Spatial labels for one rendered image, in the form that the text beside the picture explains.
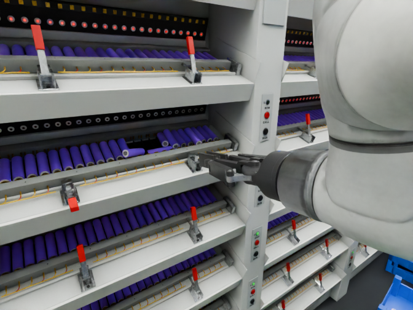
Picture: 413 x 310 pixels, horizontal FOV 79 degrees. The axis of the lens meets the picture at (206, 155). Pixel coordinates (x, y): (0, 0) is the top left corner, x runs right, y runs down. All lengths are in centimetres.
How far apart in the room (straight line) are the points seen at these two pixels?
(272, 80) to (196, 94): 22
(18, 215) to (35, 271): 16
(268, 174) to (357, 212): 13
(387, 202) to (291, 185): 11
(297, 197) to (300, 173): 3
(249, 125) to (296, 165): 35
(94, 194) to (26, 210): 11
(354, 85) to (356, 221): 14
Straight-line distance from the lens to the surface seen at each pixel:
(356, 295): 179
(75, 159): 58
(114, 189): 54
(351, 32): 20
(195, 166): 58
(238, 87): 61
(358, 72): 19
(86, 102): 47
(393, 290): 123
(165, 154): 59
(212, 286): 86
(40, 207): 53
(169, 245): 68
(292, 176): 33
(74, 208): 45
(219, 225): 74
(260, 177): 37
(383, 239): 29
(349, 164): 26
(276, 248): 101
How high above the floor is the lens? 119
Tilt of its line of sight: 19 degrees down
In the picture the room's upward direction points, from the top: straight up
